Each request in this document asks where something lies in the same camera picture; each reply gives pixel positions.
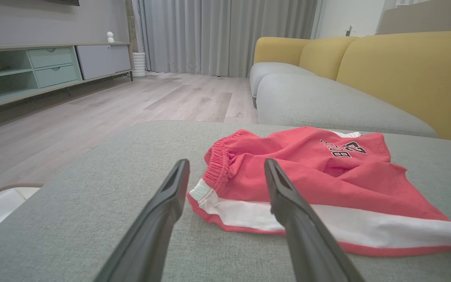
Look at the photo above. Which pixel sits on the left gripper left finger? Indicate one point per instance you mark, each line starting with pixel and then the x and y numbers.
pixel 151 235

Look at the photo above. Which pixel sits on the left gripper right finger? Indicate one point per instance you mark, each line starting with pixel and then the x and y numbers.
pixel 307 243

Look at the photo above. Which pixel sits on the red basketball shorts white stripe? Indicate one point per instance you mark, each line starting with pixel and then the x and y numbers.
pixel 335 184

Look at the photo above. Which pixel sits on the grey fabric ottoman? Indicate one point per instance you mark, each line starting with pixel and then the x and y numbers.
pixel 73 215

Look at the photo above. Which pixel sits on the grey sofa seat cushion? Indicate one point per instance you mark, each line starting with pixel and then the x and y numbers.
pixel 272 70
pixel 327 102

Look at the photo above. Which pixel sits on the white ribbed planter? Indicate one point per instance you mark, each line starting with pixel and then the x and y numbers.
pixel 139 64

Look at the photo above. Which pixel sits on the grey cabinet door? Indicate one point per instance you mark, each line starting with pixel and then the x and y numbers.
pixel 104 60

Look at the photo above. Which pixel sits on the mint green cabinet drawer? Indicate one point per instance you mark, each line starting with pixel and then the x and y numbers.
pixel 57 77
pixel 51 58

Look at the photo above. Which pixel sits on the yellow sofa back cushion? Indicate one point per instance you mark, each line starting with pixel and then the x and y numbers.
pixel 276 49
pixel 323 55
pixel 413 74

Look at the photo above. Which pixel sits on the small white figurine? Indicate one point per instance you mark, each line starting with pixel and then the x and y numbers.
pixel 110 38

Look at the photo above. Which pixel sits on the grey pleated curtain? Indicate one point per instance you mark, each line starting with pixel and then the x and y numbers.
pixel 210 35

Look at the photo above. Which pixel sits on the small dark metal fixture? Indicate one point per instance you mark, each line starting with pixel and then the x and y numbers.
pixel 350 32

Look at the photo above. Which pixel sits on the long low TV cabinet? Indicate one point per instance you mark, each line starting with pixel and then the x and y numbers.
pixel 14 47

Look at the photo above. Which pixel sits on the wooden wall post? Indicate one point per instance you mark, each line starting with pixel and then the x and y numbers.
pixel 130 23

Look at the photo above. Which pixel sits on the dark wall television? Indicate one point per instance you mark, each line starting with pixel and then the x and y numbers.
pixel 65 2

